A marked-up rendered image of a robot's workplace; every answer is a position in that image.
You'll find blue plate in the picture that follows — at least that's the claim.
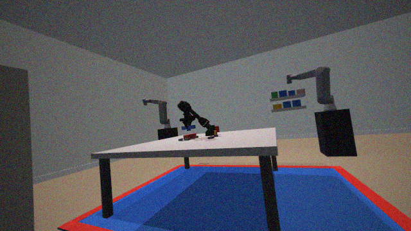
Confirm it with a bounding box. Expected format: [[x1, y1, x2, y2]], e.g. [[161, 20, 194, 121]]
[[182, 125, 195, 131]]

